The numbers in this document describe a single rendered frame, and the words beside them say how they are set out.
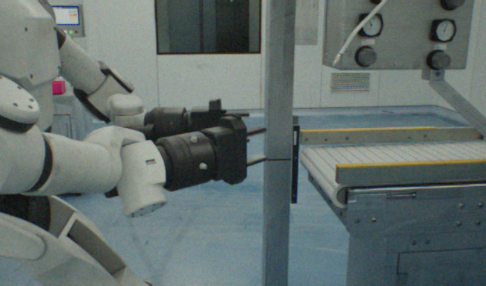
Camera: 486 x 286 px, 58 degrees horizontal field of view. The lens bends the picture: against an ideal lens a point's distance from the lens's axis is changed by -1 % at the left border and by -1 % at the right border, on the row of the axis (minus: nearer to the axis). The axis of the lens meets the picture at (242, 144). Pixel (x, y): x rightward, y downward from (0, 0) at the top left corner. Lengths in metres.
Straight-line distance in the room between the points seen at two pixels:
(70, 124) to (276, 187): 2.41
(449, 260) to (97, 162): 0.76
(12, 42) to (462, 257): 0.96
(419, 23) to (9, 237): 0.81
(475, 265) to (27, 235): 0.91
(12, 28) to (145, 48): 5.23
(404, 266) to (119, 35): 5.38
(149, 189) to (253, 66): 5.47
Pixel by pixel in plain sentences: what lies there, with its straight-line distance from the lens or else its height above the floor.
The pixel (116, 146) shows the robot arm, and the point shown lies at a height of 1.07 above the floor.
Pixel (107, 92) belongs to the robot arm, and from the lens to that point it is 1.20.
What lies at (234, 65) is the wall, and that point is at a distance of 6.05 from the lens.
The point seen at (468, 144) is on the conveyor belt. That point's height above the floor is 0.94.
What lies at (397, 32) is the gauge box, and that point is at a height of 1.21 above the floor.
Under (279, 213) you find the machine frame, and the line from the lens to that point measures 1.13.
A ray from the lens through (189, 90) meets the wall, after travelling 6.05.
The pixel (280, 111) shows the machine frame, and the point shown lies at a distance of 1.05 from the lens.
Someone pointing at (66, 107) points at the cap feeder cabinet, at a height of 0.67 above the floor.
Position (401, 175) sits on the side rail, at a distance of 0.86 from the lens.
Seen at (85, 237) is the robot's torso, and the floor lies 0.78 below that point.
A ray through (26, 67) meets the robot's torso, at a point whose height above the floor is 1.16.
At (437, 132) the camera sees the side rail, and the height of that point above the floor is 0.97.
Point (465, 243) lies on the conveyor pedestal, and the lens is 1.05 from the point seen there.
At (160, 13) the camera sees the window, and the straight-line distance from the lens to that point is 6.00.
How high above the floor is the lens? 1.23
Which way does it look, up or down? 15 degrees down
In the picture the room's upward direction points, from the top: straight up
